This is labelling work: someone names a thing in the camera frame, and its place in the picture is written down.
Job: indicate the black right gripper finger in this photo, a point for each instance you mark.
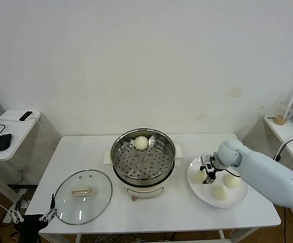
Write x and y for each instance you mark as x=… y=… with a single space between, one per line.
x=210 y=177
x=202 y=167

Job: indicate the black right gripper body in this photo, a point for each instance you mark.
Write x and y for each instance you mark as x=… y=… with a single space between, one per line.
x=215 y=164

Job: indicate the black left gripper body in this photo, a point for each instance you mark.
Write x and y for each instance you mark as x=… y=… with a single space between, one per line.
x=30 y=225

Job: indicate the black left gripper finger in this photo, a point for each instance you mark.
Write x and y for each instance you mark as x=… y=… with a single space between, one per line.
x=16 y=214
x=52 y=202

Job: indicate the white steamed baozi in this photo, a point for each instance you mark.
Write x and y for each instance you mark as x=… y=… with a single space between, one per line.
x=199 y=176
x=220 y=193
x=232 y=182
x=141 y=143

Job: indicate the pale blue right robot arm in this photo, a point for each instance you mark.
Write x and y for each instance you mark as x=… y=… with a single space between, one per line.
x=262 y=169

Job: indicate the perforated steel steamer basket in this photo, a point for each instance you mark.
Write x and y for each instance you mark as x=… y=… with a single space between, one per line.
x=146 y=164

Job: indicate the white round plate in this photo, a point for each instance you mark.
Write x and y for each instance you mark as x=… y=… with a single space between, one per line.
x=237 y=198

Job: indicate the cream electric cooker pot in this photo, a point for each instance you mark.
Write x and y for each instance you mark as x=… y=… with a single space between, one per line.
x=143 y=189

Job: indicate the black computer mouse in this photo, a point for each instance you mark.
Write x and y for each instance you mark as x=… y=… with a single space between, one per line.
x=2 y=142

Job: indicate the white side desk with mouse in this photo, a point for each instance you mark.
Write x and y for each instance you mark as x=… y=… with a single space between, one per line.
x=17 y=136

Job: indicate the clear plastic drink cup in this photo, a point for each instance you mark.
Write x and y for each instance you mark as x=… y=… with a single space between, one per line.
x=283 y=114

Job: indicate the small black flat device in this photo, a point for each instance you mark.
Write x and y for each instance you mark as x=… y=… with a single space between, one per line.
x=26 y=116

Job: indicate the flat white box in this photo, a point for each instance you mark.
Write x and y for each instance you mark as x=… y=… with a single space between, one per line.
x=9 y=116

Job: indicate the white drinking straw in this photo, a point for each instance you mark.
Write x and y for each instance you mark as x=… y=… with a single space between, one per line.
x=291 y=101

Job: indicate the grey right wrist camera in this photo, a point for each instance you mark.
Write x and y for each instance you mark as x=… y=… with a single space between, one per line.
x=205 y=160

